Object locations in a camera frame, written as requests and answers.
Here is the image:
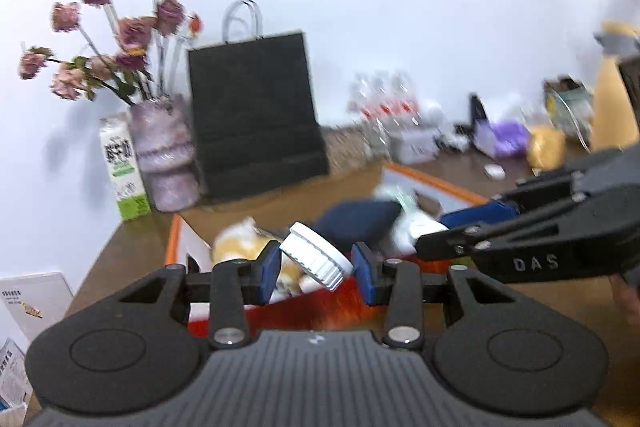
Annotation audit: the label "purple tissue pack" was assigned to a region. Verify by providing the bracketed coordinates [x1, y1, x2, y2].
[474, 119, 531, 160]

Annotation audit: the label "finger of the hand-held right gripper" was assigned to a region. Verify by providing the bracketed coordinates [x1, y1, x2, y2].
[414, 193, 584, 261]
[439, 168, 577, 231]

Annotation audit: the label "clear container of seeds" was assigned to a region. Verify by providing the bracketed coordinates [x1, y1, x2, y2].
[320, 126, 382, 168]

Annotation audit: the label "blue white printed boxes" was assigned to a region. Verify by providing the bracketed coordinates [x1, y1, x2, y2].
[0, 336, 34, 414]

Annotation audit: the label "yellow white plush toy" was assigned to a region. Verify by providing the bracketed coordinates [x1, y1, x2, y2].
[212, 216, 306, 299]

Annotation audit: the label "purple mottled ceramic vase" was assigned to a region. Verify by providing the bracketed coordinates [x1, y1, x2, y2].
[128, 94, 201, 213]

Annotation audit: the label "orange cardboard box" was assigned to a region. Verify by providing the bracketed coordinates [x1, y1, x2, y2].
[165, 159, 489, 341]

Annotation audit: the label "clear jar with contents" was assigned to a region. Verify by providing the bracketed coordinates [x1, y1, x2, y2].
[543, 76, 596, 143]

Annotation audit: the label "dark navy pouch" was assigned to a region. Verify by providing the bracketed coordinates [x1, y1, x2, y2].
[314, 200, 404, 253]

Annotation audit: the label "black paper shopping bag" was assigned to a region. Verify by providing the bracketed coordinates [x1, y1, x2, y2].
[187, 0, 331, 203]

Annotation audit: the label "pale printed tin box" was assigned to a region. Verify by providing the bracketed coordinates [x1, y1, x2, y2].
[387, 126, 441, 166]

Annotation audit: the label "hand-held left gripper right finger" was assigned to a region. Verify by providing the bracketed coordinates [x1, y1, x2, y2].
[351, 242, 522, 351]

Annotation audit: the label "yellow bottle grey cap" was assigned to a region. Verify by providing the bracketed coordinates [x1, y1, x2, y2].
[589, 20, 640, 153]

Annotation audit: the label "yellow mug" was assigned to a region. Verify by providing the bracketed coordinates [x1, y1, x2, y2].
[527, 124, 566, 170]

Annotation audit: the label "crinkled translucent plastic bag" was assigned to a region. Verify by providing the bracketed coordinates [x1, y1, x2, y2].
[374, 184, 441, 219]

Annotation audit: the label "wooden desktop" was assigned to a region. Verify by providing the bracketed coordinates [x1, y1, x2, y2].
[22, 122, 640, 427]

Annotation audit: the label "white round speaker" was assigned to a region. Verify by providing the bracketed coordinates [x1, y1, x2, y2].
[419, 99, 447, 128]

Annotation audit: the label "white wet wipes pack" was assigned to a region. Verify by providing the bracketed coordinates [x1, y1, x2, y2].
[389, 211, 451, 254]

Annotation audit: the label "bunch of dried roses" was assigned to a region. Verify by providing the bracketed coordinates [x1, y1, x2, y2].
[18, 0, 204, 106]

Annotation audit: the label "white cardboard carton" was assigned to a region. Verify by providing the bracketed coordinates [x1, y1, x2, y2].
[0, 271, 76, 349]

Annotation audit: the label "white ribbed bottle cap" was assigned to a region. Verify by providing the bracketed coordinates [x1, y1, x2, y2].
[278, 221, 355, 292]

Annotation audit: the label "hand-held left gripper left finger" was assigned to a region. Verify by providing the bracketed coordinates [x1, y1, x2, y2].
[118, 240, 283, 350]

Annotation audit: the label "clear water bottle red label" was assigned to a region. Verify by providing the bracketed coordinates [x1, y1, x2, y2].
[371, 71, 398, 128]
[392, 71, 418, 128]
[349, 73, 376, 128]

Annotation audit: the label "white green milk carton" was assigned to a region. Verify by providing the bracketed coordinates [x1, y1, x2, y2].
[98, 111, 153, 222]

